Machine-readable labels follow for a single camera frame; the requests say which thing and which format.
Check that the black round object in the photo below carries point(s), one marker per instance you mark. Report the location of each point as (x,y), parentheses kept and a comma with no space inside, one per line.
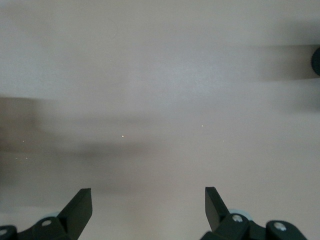
(316,61)

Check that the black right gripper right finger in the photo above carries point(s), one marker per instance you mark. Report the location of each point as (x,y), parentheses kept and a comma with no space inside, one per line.
(216,212)

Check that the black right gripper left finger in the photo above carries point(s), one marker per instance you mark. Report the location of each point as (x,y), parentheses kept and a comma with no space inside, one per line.
(75,212)

